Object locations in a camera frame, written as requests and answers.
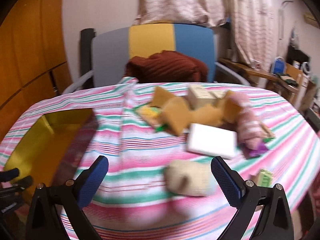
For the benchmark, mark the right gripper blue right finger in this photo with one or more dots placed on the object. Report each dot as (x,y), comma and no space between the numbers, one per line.
(230,182)

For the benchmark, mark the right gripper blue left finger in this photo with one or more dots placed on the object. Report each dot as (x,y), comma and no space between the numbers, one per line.
(89,180)

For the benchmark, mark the small green label packet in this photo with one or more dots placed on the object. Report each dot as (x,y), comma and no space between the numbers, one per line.
(263,178)

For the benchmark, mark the cream sock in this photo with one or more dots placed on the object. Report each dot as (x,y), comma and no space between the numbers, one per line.
(189,178)

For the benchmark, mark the pink striped sock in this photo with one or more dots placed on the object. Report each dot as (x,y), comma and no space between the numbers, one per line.
(247,124)

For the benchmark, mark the green cracker packet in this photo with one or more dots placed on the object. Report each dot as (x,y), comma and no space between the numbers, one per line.
(151,115)

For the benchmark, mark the purple rolled sock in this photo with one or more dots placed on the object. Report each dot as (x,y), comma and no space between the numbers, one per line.
(249,153)

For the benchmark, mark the white foam block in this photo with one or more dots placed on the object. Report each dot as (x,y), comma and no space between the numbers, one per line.
(212,141)

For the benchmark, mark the gold storage box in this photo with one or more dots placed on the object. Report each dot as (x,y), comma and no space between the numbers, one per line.
(52,149)

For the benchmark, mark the striped pink green tablecloth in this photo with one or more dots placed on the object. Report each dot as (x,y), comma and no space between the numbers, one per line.
(132,202)

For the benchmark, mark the small yellow sponge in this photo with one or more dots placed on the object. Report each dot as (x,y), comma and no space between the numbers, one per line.
(229,107)

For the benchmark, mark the large yellow sponge wedge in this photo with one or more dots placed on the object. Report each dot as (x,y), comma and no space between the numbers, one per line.
(176,115)

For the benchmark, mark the cream box right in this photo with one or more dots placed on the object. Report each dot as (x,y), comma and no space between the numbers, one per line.
(218,94)

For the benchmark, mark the cream box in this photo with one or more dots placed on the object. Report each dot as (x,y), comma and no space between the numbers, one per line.
(218,94)
(198,97)

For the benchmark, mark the yellow sponge back left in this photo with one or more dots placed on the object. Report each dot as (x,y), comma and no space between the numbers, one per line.
(160,97)

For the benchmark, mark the cream box left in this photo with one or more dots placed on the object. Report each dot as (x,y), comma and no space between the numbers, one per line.
(198,97)

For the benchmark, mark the grey yellow blue chair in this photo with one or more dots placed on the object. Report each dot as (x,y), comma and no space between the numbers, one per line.
(108,53)

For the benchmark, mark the wooden side desk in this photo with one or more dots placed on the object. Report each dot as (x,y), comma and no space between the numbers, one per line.
(279,86)

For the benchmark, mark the wooden wardrobe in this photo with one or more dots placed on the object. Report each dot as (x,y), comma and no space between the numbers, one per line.
(33,60)

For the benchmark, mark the dark red quilted cushion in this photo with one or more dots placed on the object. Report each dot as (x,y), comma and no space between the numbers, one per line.
(166,66)

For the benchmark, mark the white red mug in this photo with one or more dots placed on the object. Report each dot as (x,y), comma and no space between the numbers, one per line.
(256,65)

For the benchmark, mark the pink patterned curtain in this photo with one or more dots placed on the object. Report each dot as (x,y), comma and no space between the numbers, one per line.
(251,22)

